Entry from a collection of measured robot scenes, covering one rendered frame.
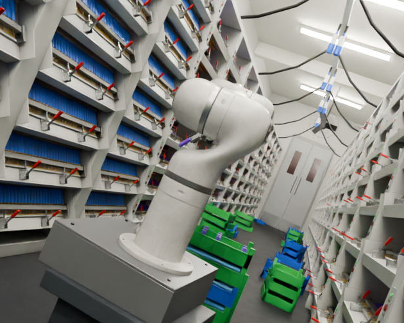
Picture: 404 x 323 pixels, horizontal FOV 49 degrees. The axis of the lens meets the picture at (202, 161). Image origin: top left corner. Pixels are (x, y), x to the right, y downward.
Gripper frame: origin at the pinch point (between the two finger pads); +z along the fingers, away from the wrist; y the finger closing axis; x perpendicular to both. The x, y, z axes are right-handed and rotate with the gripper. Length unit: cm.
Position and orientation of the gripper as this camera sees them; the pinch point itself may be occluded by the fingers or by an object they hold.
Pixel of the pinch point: (193, 137)
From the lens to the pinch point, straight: 187.3
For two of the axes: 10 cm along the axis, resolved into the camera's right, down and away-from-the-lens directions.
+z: -8.7, 4.8, 0.8
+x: 0.8, -0.2, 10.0
